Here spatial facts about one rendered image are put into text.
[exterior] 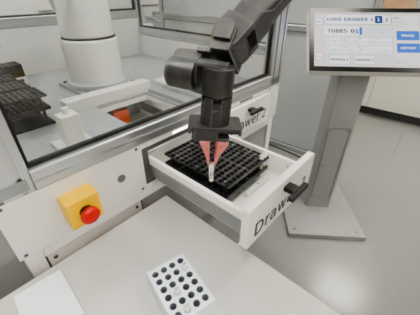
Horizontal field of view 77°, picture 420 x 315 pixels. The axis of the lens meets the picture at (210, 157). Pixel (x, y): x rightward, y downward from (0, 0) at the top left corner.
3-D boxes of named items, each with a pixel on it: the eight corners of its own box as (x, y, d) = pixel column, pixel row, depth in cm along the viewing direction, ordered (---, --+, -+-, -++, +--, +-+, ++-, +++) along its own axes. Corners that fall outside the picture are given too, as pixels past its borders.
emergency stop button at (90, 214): (103, 219, 58) (99, 205, 56) (85, 229, 56) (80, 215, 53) (96, 212, 60) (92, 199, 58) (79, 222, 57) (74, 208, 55)
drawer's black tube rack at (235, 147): (266, 175, 75) (269, 156, 71) (226, 208, 64) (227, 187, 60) (207, 148, 87) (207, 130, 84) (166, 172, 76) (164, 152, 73)
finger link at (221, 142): (192, 155, 60) (193, 116, 55) (224, 157, 60) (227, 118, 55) (190, 172, 54) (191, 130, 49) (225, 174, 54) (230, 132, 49)
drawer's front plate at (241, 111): (268, 118, 111) (271, 92, 105) (224, 144, 93) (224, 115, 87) (264, 117, 112) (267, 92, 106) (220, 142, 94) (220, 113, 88)
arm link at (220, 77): (227, 65, 43) (240, 60, 47) (190, 59, 45) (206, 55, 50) (224, 107, 46) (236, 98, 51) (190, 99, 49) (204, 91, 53)
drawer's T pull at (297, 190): (308, 187, 60) (309, 182, 60) (292, 204, 56) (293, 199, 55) (293, 180, 63) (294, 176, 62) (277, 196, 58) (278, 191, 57)
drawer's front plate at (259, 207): (307, 186, 74) (315, 152, 68) (245, 251, 55) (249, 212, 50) (301, 183, 75) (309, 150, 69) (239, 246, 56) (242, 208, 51)
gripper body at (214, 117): (189, 122, 55) (190, 87, 52) (237, 125, 56) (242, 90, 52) (187, 136, 50) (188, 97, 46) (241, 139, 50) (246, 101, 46)
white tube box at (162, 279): (215, 310, 51) (215, 299, 49) (176, 337, 47) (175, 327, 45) (183, 263, 60) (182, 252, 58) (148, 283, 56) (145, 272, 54)
